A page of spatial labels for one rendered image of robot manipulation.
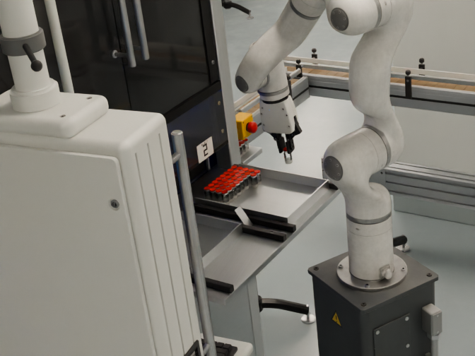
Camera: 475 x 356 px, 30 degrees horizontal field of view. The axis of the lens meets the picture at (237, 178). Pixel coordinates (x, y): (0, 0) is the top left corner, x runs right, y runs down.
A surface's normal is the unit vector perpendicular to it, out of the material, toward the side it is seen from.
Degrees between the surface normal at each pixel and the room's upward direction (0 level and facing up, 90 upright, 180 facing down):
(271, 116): 95
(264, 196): 0
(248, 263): 0
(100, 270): 90
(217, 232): 0
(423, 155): 90
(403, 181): 90
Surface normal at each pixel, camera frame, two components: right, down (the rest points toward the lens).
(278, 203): -0.11, -0.89
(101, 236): -0.43, 0.45
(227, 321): 0.84, 0.16
